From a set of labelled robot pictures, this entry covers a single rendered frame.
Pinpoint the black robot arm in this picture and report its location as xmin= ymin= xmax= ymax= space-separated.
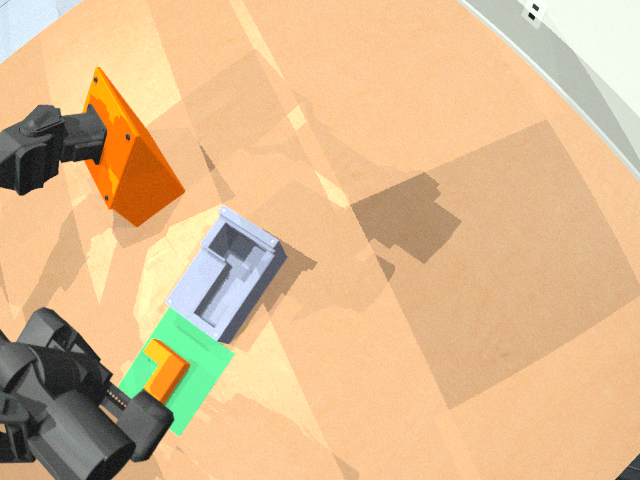
xmin=0 ymin=103 xmax=136 ymax=480

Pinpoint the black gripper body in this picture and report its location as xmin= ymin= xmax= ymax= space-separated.
xmin=16 ymin=307 xmax=175 ymax=463

